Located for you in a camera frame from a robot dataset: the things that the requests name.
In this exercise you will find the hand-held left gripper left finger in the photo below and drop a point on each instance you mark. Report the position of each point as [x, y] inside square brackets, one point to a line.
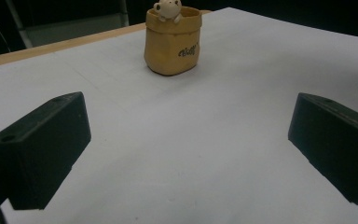
[40, 152]

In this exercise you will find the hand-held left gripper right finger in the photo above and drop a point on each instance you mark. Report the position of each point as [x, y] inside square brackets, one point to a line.
[338, 149]

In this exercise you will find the yellow bag pouch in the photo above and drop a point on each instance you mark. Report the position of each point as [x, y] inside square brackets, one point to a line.
[171, 53]

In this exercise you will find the wooden table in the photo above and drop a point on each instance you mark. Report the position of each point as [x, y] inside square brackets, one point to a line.
[43, 49]

